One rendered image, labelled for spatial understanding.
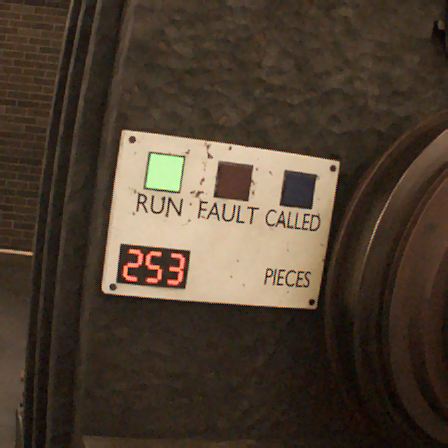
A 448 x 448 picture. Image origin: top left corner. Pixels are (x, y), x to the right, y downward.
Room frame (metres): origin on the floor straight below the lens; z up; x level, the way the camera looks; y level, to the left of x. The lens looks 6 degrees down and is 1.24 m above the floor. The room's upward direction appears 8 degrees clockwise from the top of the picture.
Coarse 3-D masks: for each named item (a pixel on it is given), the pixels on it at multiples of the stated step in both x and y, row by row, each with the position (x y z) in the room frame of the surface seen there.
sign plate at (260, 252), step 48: (144, 144) 0.80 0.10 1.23; (192, 144) 0.82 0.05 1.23; (144, 192) 0.80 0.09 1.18; (192, 192) 0.82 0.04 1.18; (144, 240) 0.80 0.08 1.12; (192, 240) 0.82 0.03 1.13; (240, 240) 0.84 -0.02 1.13; (288, 240) 0.86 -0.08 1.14; (144, 288) 0.81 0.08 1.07; (192, 288) 0.82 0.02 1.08; (240, 288) 0.84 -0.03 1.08; (288, 288) 0.86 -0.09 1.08
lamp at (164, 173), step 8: (152, 160) 0.80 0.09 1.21; (160, 160) 0.80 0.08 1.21; (168, 160) 0.80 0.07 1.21; (176, 160) 0.81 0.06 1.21; (152, 168) 0.80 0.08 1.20; (160, 168) 0.80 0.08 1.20; (168, 168) 0.80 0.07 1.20; (176, 168) 0.81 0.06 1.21; (152, 176) 0.80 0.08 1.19; (160, 176) 0.80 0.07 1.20; (168, 176) 0.80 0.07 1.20; (176, 176) 0.81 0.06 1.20; (152, 184) 0.80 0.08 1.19; (160, 184) 0.80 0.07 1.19; (168, 184) 0.80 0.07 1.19; (176, 184) 0.81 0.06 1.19
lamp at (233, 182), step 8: (224, 168) 0.82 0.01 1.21; (232, 168) 0.83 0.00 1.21; (240, 168) 0.83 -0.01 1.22; (248, 168) 0.83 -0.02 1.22; (224, 176) 0.82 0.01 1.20; (232, 176) 0.83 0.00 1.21; (240, 176) 0.83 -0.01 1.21; (248, 176) 0.83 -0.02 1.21; (224, 184) 0.82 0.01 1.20; (232, 184) 0.83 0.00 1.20; (240, 184) 0.83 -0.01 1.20; (248, 184) 0.83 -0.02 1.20; (224, 192) 0.83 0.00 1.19; (232, 192) 0.83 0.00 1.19; (240, 192) 0.83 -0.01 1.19
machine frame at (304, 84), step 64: (128, 0) 0.85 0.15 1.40; (192, 0) 0.83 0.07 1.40; (256, 0) 0.85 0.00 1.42; (320, 0) 0.88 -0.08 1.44; (384, 0) 0.91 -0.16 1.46; (64, 64) 1.27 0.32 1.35; (128, 64) 0.81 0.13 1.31; (192, 64) 0.83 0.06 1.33; (256, 64) 0.86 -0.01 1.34; (320, 64) 0.88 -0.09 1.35; (384, 64) 0.91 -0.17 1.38; (64, 128) 1.06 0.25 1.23; (128, 128) 0.81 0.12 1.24; (192, 128) 0.84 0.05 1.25; (256, 128) 0.86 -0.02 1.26; (320, 128) 0.89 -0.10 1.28; (384, 128) 0.92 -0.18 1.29; (64, 192) 1.07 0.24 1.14; (64, 256) 0.88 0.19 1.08; (64, 320) 0.88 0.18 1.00; (128, 320) 0.82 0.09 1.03; (192, 320) 0.85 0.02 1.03; (256, 320) 0.87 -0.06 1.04; (320, 320) 0.90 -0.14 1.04; (64, 384) 0.88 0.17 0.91; (128, 384) 0.82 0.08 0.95; (192, 384) 0.85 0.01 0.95; (256, 384) 0.88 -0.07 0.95; (320, 384) 0.91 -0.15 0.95
